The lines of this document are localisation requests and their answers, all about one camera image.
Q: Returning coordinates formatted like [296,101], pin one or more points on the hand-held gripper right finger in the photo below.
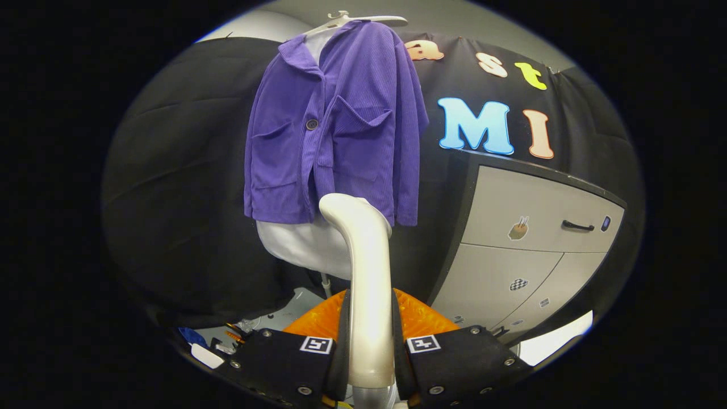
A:
[400,363]

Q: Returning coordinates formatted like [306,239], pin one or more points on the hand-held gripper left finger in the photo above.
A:
[342,363]

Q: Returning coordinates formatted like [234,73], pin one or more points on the white clothes hanger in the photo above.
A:
[363,19]

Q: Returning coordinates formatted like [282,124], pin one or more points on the small white object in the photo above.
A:
[207,357]

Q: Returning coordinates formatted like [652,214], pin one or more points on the beige cabinet with dark top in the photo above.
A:
[511,272]

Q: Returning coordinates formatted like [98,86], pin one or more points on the small blue object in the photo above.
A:
[193,336]

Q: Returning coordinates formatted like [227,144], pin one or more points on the black backdrop cloth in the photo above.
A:
[182,170]

